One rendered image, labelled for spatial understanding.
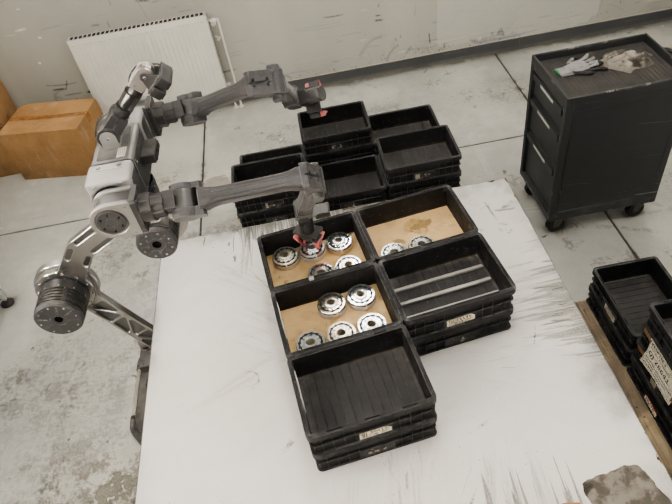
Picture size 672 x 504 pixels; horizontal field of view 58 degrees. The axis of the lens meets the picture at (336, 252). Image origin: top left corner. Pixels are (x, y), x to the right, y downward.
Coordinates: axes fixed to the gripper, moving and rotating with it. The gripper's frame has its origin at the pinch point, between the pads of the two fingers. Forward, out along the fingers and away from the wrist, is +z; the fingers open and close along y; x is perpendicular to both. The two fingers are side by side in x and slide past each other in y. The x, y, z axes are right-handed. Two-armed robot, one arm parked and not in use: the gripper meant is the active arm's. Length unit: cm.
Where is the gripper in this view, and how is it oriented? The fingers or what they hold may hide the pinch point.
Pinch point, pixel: (311, 246)
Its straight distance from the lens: 236.1
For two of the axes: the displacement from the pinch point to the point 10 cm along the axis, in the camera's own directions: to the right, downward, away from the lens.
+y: -9.0, -2.3, 3.8
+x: -4.2, 6.9, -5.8
